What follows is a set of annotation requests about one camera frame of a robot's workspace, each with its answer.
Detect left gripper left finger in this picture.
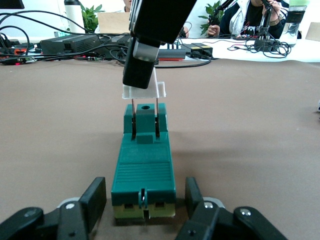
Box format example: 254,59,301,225
57,176,108,240

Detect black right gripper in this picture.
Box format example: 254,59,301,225
122,0,198,90

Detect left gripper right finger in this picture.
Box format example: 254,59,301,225
175,176,223,240

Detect grey power strip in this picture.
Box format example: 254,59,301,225
156,48,187,62

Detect cardboard box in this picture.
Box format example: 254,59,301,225
96,11,131,35

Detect black power brick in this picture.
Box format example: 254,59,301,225
180,42,215,59

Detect green leafy plant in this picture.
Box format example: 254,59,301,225
79,3,106,33
198,2,226,36

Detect black electronics box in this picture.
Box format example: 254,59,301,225
39,34,102,55

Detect brown paper table cover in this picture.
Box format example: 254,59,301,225
0,56,320,240

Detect white thermos bottle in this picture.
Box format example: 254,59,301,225
63,0,86,35

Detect seated person dark shirt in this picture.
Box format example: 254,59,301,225
206,0,291,40

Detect black tripod stand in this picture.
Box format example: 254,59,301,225
253,4,281,53

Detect clear bottle green lid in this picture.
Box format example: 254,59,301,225
284,0,309,48

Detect tan board panel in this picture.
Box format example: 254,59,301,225
305,21,320,42

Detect black power cable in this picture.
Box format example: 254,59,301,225
154,55,214,70

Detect black cable bundle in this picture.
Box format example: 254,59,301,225
0,9,126,66

